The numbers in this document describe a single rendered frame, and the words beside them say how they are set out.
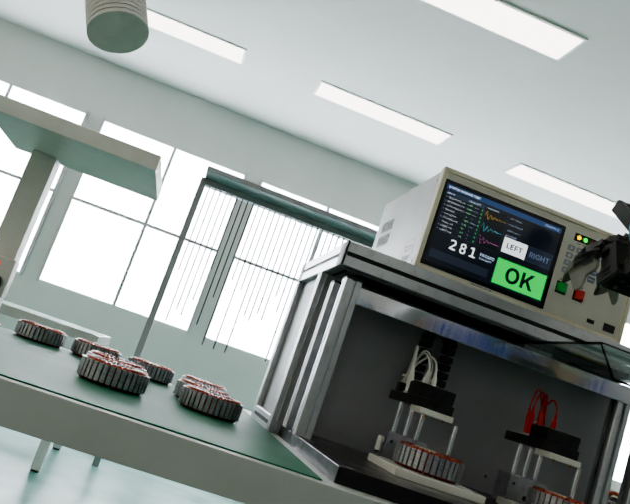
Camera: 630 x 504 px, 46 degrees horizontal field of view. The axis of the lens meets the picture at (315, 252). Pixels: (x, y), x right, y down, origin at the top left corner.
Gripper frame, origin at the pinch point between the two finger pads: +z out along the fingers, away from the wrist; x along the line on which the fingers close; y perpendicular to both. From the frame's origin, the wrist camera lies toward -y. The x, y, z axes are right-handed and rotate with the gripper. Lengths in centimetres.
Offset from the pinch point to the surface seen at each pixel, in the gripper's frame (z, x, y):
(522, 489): 21.9, 2.9, 32.3
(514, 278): 7.5, -9.5, -0.9
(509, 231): 4.1, -13.1, -8.3
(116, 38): 54, -106, -65
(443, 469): 6.4, -19.9, 39.9
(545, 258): 5.0, -4.7, -6.2
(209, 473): -9, -56, 56
